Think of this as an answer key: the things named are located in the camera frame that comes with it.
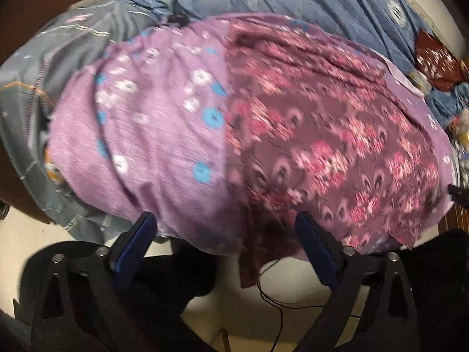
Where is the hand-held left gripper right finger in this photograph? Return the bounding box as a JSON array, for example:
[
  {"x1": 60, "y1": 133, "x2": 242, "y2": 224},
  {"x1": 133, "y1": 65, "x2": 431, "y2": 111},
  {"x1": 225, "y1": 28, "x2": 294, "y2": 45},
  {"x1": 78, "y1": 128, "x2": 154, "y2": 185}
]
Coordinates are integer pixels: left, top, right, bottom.
[{"x1": 295, "y1": 211, "x2": 421, "y2": 352}]

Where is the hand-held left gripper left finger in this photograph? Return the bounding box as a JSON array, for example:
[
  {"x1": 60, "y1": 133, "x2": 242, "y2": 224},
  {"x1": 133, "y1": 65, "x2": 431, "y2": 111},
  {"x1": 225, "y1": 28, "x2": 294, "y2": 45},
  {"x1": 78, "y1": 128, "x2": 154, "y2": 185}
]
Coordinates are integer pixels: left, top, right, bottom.
[{"x1": 22, "y1": 211, "x2": 159, "y2": 352}]

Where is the maroon pink floral garment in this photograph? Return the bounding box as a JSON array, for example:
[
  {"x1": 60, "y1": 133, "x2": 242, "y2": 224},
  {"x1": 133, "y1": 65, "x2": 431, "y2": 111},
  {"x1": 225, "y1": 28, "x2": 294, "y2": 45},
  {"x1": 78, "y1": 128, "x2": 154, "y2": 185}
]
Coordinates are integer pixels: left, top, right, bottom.
[{"x1": 223, "y1": 15, "x2": 446, "y2": 290}]

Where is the dark cloth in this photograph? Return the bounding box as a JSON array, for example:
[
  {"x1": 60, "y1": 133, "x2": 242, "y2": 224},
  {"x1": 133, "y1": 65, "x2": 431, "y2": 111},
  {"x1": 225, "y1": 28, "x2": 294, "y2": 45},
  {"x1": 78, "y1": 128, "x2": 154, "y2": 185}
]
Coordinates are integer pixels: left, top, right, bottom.
[{"x1": 121, "y1": 240, "x2": 222, "y2": 352}]

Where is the purple flowered cloth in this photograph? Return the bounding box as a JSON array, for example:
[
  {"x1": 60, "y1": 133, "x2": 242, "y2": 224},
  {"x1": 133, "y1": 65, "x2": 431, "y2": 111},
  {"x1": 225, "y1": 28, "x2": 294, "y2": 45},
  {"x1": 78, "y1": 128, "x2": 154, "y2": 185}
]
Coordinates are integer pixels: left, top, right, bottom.
[{"x1": 47, "y1": 13, "x2": 457, "y2": 257}]

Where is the grey patterned blanket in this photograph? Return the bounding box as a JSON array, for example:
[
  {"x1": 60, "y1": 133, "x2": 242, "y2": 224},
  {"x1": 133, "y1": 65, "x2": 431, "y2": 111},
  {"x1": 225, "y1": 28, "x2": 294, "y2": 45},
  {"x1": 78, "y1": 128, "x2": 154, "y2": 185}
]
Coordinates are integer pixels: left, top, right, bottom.
[{"x1": 0, "y1": 0, "x2": 176, "y2": 244}]

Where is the blue denim cloth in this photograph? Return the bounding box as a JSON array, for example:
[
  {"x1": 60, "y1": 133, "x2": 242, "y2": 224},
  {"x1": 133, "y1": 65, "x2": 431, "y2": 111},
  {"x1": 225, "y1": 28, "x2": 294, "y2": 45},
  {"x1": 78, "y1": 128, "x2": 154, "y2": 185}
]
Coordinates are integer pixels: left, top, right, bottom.
[{"x1": 427, "y1": 82, "x2": 469, "y2": 129}]

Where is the small yellowish packet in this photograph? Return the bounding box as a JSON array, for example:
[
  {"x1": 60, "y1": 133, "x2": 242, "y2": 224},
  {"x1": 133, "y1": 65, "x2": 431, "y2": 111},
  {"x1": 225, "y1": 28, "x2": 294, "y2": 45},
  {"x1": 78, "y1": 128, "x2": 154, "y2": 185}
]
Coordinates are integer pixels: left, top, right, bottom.
[{"x1": 409, "y1": 70, "x2": 434, "y2": 94}]

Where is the red plastic bag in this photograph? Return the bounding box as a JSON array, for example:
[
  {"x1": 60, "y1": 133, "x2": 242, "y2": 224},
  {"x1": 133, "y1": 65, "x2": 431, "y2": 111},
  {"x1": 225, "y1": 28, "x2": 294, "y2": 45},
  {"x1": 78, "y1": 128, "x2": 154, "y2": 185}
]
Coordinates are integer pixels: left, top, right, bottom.
[{"x1": 414, "y1": 29, "x2": 467, "y2": 93}]

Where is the blue plaid quilt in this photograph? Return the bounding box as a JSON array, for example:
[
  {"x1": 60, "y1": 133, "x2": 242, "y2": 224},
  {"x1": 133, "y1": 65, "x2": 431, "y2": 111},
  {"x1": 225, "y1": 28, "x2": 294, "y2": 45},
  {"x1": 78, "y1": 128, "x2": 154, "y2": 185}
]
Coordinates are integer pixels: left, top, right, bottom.
[{"x1": 117, "y1": 0, "x2": 435, "y2": 77}]

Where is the black cable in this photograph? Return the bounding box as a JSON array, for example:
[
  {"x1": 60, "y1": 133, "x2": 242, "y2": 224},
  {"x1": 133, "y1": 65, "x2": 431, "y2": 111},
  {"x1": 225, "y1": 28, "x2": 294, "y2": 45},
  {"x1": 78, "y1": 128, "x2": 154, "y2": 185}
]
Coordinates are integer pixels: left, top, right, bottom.
[{"x1": 256, "y1": 260, "x2": 363, "y2": 352}]

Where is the brown wooden bed frame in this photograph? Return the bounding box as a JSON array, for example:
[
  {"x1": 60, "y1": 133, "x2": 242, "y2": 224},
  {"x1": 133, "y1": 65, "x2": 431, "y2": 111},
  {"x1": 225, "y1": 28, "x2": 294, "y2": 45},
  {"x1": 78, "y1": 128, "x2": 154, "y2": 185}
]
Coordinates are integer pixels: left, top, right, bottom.
[{"x1": 0, "y1": 143, "x2": 52, "y2": 226}]

